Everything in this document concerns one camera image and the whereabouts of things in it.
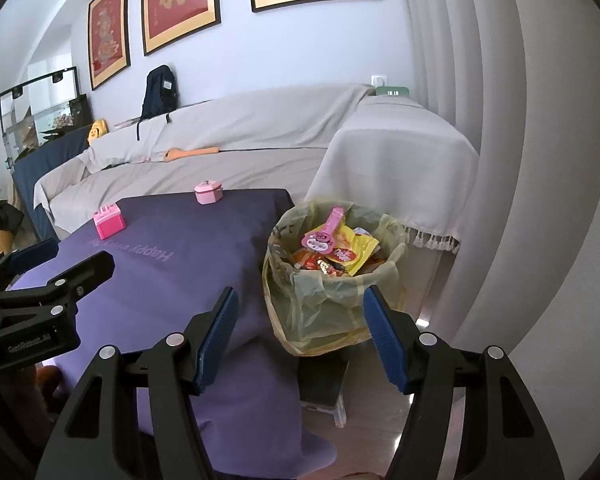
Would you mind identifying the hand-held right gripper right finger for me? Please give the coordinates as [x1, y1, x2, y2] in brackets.
[362, 284, 566, 480]

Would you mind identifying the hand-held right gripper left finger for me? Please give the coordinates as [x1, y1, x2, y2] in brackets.
[40, 286, 241, 480]

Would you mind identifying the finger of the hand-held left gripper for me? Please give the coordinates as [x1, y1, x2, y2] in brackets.
[4, 237, 61, 277]
[47, 251, 116, 307]

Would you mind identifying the bin with yellow bag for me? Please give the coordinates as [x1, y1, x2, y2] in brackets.
[262, 200, 410, 356]

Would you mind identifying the red snack wrapper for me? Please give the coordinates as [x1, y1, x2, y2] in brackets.
[317, 257, 351, 277]

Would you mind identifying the yellow snack packet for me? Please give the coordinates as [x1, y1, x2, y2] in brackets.
[328, 224, 380, 277]

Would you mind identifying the orange snack wrapper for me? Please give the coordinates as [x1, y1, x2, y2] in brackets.
[292, 252, 326, 272]

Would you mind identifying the pink handled toy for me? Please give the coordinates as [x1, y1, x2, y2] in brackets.
[304, 206, 347, 252]

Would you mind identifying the pink toy box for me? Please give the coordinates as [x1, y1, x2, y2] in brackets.
[92, 205, 126, 240]

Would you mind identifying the brown fuzzy thing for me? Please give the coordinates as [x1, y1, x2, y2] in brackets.
[34, 366, 66, 398]

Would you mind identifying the dark low stand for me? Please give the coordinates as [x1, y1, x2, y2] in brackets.
[297, 349, 352, 428]

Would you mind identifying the purple tablecloth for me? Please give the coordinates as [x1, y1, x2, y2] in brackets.
[7, 187, 338, 478]

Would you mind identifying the dark blue cover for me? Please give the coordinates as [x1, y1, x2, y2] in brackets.
[11, 132, 92, 243]

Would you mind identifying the pink toy pot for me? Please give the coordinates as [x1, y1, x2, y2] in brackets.
[194, 180, 225, 205]

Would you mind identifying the glass tank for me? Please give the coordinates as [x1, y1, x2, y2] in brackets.
[0, 66, 93, 171]

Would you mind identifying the dark backpack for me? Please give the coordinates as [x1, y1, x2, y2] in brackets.
[136, 65, 179, 142]

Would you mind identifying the grey covered sofa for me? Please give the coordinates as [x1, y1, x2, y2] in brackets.
[32, 82, 481, 311]

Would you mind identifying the tall red framed picture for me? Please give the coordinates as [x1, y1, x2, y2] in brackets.
[87, 0, 132, 92]

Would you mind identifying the white curtain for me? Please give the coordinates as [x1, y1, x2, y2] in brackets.
[405, 0, 600, 461]

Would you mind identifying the red picture with gold character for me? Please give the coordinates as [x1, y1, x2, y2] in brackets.
[141, 0, 222, 57]

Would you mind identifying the orange long-handled tool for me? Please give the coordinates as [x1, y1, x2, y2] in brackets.
[163, 146, 220, 162]

